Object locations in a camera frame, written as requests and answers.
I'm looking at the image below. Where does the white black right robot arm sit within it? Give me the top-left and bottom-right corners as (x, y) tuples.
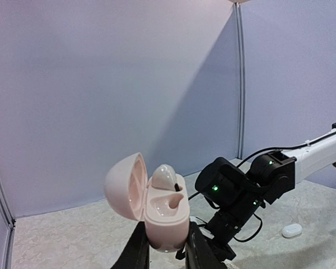
(175, 123), (336, 268)

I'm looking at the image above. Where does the white oval charging case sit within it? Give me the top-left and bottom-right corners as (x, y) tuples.
(282, 224), (302, 238)

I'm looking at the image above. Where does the aluminium corner frame post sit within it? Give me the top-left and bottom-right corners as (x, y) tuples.
(234, 2), (246, 159)

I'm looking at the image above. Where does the aluminium left frame post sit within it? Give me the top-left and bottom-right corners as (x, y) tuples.
(0, 180), (16, 268)

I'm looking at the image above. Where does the round white pink case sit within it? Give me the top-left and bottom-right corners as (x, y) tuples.
(104, 152), (190, 252)

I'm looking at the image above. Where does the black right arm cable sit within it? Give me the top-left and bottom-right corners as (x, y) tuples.
(189, 124), (336, 243)

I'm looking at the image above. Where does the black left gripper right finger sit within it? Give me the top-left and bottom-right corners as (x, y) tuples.
(185, 222), (227, 269)

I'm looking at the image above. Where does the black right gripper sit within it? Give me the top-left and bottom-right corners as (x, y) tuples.
(175, 210), (255, 263)

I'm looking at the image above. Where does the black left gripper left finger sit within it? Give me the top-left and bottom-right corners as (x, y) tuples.
(111, 221), (150, 269)

